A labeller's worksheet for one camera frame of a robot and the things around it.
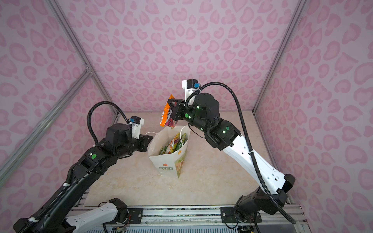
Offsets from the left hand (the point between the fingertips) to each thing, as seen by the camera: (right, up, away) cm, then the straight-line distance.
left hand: (153, 137), depth 68 cm
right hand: (+8, +14, -12) cm, 20 cm away
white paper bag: (+6, -14, +6) cm, 17 cm away
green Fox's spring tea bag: (+1, -10, +17) cm, 20 cm away
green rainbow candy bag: (+14, -3, +15) cm, 21 cm away
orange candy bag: (+8, -4, +9) cm, 13 cm away
